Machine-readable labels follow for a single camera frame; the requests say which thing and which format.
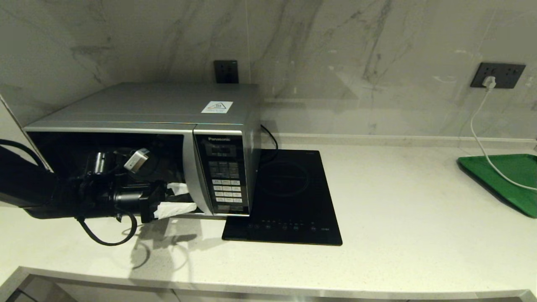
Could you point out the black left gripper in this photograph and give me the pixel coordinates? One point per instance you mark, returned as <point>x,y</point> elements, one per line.
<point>134,200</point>

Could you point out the silver black microwave door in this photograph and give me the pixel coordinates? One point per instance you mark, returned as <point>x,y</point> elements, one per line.
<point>168,142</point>

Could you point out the silver Panasonic microwave oven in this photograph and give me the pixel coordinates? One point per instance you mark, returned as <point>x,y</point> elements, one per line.
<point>147,102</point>

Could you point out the black microwave control panel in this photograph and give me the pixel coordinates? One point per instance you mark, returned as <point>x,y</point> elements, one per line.
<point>224,167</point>

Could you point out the white warning sticker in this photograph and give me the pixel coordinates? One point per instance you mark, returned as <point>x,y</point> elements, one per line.
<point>217,107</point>

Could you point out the black induction cooktop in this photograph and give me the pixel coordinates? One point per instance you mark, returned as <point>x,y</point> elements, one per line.
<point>293,188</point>

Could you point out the grey base cabinet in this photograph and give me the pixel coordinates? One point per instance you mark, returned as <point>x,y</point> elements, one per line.
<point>105,295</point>

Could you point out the white power plug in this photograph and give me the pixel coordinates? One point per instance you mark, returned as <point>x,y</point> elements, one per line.
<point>488,83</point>

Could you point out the green plastic tray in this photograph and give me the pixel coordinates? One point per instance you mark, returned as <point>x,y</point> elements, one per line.
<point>520,167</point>

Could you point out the small black wall socket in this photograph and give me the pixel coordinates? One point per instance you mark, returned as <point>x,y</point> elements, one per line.
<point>225,71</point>

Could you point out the wide black wall socket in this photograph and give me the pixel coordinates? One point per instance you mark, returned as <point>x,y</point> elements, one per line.
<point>509,75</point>

